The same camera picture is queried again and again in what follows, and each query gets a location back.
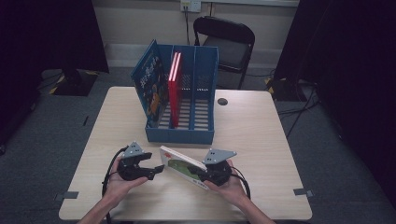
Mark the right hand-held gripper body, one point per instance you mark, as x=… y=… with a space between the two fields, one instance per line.
x=219 y=174

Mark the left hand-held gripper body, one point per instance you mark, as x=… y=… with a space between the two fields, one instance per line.
x=129 y=169

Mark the white book with green leaf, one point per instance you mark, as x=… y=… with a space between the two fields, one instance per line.
x=179 y=165

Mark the blue plastic file rack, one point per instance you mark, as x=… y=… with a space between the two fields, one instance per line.
x=180 y=137

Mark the red picture book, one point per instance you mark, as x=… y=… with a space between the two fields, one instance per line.
x=178 y=93
x=172 y=93

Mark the blue monster picture book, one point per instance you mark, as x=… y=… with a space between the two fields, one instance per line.
x=151 y=87

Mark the person's right hand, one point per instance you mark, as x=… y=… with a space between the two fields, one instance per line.
x=233 y=191

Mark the person's left hand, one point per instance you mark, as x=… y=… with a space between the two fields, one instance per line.
x=120 y=189

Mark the grey tape strip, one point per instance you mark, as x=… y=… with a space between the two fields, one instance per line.
x=302 y=192
x=70 y=195

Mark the small black floor object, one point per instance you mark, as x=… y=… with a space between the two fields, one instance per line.
x=85 y=120

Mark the black stand base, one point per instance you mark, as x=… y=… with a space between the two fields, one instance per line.
x=76 y=84
x=286 y=91

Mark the black folding chair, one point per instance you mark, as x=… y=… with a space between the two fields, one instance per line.
x=230 y=49

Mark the black curtain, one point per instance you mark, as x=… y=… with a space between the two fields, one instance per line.
x=348 y=62
x=46 y=37

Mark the white wall socket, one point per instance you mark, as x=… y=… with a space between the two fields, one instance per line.
x=190 y=5

